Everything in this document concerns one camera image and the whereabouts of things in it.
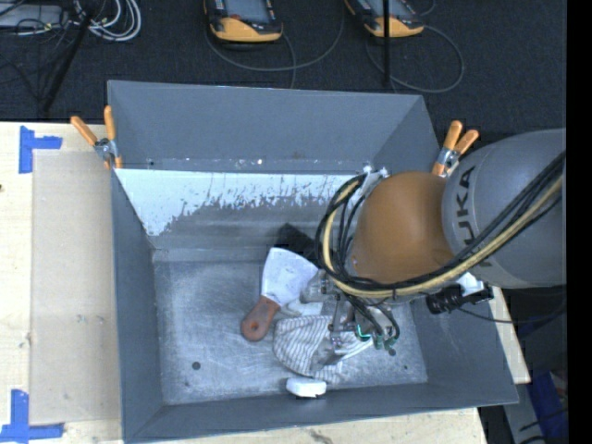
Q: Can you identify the striped white cloth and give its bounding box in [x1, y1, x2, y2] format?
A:
[272, 314, 376, 386]

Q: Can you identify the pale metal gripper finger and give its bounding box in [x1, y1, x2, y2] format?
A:
[323, 338, 353, 373]
[316, 325, 342, 368]

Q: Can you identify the grey metal bin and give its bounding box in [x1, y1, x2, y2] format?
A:
[105, 80, 520, 444]

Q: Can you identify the pale cardboard board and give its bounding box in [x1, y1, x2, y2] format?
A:
[28, 149, 122, 427]

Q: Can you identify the black object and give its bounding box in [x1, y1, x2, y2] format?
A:
[276, 223, 326, 267]

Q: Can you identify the scraper with red-brown handle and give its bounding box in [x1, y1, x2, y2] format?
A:
[240, 246, 321, 342]

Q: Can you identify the black cylinder on white bracket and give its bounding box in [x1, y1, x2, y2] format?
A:
[425, 273, 496, 316]

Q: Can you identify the small white block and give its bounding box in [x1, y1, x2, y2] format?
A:
[285, 376, 328, 400]

